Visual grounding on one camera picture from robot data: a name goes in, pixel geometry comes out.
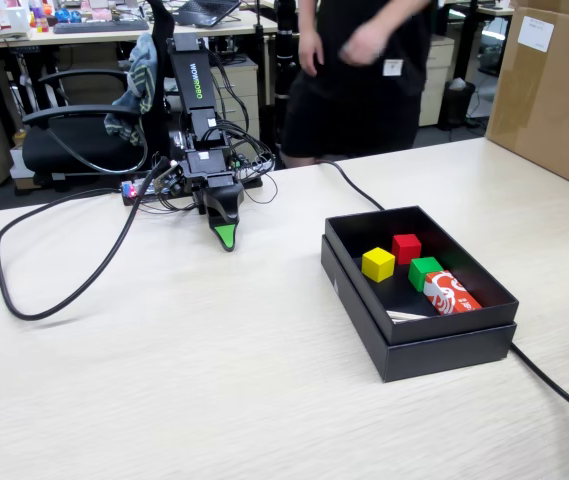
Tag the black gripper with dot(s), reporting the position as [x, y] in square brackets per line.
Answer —
[205, 167]

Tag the yellow cube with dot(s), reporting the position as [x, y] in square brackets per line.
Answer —
[378, 265]

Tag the person's right forearm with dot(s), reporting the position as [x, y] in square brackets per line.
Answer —
[308, 15]

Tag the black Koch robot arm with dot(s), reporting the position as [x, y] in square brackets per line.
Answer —
[191, 75]

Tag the person's left forearm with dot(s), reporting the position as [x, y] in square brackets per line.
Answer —
[404, 15]

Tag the black cardboard box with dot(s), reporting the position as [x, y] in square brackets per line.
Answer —
[359, 232]
[429, 357]

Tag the small white storage box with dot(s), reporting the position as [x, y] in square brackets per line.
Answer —
[21, 162]

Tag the large brown cardboard box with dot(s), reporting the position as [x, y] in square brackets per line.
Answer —
[549, 105]

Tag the person's right hand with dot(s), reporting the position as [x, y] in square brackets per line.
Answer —
[311, 52]

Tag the person's left hand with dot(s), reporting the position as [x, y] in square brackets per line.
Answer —
[364, 45]

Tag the controller board with red LED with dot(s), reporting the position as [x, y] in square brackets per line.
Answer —
[134, 190]

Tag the beige drawer cabinet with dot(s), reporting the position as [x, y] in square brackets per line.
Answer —
[239, 95]

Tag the black office chair with armrests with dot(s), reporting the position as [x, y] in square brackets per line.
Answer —
[84, 140]

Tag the blue striped towel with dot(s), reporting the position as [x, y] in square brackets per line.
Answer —
[141, 75]

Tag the person in black clothes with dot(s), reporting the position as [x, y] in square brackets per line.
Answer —
[354, 110]

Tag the black segmented pole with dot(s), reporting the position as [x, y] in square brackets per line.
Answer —
[284, 50]

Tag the red cube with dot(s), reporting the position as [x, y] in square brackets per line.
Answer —
[406, 250]

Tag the black laptop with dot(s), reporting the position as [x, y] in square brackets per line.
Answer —
[204, 11]

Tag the white office desk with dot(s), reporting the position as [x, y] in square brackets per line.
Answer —
[114, 37]

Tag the green cube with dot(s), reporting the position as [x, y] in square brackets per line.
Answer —
[423, 274]

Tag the pale paper slips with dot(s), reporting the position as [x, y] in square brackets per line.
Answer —
[406, 315]

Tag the white name badge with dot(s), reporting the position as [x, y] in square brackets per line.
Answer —
[393, 67]

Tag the orange white printed carton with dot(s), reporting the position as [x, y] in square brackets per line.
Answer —
[451, 294]

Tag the white three-drawer cabinet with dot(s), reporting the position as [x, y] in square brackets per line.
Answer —
[439, 80]

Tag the black trash bin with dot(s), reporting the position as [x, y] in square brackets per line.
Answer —
[456, 105]

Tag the white shipping label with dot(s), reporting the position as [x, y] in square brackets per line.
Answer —
[536, 34]

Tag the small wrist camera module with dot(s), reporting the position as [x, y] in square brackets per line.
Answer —
[168, 178]

